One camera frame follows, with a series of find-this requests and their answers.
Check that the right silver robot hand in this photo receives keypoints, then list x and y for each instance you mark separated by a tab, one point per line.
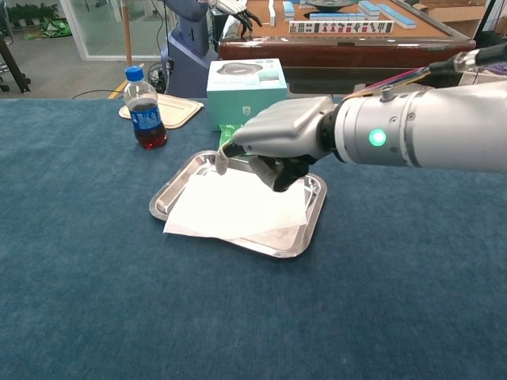
285	126

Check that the translucent white cloth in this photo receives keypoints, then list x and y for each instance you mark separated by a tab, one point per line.
233	206

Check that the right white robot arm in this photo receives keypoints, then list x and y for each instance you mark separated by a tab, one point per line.
435	126

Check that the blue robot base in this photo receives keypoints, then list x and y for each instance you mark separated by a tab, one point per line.
186	51

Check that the silver metal tray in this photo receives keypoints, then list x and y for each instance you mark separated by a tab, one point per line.
285	241

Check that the black-fingered robot hand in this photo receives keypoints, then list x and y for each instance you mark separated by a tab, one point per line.
241	14

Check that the teal and white product box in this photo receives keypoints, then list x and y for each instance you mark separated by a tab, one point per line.
241	99

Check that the green patterned packet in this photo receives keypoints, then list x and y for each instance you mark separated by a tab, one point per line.
227	134

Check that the brown mahjong table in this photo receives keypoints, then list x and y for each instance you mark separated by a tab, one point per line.
356	49

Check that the beige lidded lunch box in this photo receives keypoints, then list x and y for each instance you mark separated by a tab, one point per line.
178	111

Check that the face-up mahjong tile row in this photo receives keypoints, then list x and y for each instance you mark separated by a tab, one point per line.
340	27

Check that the blue-backed mahjong tile row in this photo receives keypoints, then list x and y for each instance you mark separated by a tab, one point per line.
336	16
288	11
370	8
396	16

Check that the cola bottle with blue cap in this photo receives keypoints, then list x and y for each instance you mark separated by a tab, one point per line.
146	115

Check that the wooden pole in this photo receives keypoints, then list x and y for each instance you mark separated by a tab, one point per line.
126	31

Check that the blue felt table cover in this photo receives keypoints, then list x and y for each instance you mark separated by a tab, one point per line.
119	297

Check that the green bag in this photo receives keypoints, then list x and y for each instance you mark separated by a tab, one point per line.
55	27

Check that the black chair base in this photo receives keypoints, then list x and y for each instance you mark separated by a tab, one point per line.
14	67

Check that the green potted plants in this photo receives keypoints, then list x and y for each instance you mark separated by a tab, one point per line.
31	12

